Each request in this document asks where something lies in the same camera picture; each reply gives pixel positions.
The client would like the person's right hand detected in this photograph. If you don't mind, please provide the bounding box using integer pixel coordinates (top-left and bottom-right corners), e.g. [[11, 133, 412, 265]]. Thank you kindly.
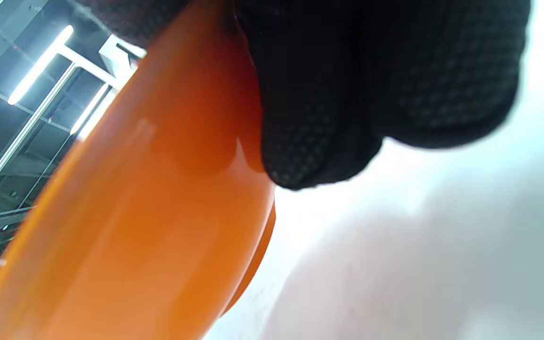
[[76, 0, 532, 192]]

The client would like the orange bowl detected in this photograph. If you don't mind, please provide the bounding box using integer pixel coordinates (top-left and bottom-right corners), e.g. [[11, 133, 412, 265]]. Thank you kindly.
[[0, 0, 277, 340]]

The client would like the long ceiling light tube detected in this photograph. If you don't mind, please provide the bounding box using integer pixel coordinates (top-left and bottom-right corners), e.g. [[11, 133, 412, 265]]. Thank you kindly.
[[8, 26, 74, 105], [70, 84, 112, 135]]

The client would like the white metal frame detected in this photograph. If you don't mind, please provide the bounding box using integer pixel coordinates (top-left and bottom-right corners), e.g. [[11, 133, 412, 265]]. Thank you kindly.
[[0, 35, 147, 218]]

